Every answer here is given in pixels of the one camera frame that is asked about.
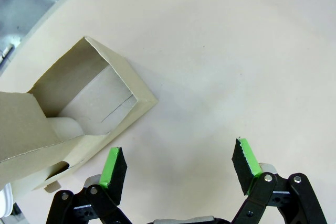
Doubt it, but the small metal bracket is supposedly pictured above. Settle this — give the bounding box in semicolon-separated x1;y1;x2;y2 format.
1;45;14;62

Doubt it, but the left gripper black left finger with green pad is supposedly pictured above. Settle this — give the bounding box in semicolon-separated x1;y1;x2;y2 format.
46;146;132;224

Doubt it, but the brown cardboard cup carrier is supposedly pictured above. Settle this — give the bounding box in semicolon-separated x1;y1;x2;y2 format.
0;36;159;194

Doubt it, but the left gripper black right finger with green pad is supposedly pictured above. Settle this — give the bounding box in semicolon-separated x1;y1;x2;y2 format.
230;138;328;224

